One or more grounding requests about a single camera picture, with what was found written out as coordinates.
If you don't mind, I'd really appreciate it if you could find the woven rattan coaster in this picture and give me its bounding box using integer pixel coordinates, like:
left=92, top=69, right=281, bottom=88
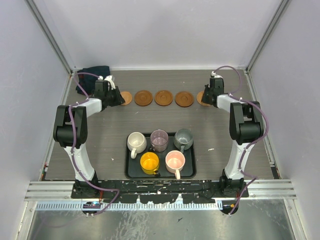
left=196, top=91, right=211, bottom=107
left=120, top=91, right=133, bottom=106

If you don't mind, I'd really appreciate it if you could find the brown wooden coaster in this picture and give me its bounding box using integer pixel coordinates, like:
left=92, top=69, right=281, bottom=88
left=134, top=90, right=153, bottom=107
left=174, top=91, right=194, bottom=108
left=154, top=90, right=173, bottom=107

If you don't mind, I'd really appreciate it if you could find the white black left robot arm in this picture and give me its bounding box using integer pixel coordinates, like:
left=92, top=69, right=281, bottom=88
left=53, top=75, right=125, bottom=198

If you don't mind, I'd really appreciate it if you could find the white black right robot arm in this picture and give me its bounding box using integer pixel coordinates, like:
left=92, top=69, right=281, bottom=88
left=201, top=73, right=265, bottom=197

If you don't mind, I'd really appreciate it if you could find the purple glass cup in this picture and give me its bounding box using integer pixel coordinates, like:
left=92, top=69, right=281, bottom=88
left=150, top=129, right=169, bottom=152

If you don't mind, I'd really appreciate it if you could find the dark blue folded cloth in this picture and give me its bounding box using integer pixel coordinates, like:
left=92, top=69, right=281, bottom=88
left=77, top=65, right=111, bottom=96

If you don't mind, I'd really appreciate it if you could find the white ceramic mug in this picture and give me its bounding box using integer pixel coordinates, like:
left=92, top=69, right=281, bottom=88
left=127, top=132, right=147, bottom=159

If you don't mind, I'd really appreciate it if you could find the grey ceramic mug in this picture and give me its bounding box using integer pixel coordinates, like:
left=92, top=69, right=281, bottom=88
left=173, top=128, right=194, bottom=153

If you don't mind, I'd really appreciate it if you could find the yellow mug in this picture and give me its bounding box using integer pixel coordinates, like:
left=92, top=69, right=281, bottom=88
left=140, top=152, right=161, bottom=178

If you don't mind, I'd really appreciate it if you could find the black plastic tray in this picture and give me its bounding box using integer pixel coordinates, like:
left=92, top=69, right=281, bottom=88
left=124, top=132, right=197, bottom=180

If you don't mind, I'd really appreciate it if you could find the pink ceramic mug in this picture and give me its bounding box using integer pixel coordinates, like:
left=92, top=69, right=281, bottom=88
left=165, top=150, right=186, bottom=180

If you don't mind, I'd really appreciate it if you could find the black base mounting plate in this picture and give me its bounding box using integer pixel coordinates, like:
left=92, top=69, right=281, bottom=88
left=71, top=178, right=250, bottom=205

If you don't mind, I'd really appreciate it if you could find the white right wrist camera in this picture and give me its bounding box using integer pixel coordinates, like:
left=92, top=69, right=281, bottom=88
left=210, top=71, right=223, bottom=79

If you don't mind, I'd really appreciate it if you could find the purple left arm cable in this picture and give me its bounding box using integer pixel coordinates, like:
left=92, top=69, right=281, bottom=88
left=68, top=72, right=121, bottom=217

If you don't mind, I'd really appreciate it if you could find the white slotted cable duct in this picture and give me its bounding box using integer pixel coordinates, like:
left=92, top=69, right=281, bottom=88
left=35, top=200, right=223, bottom=212

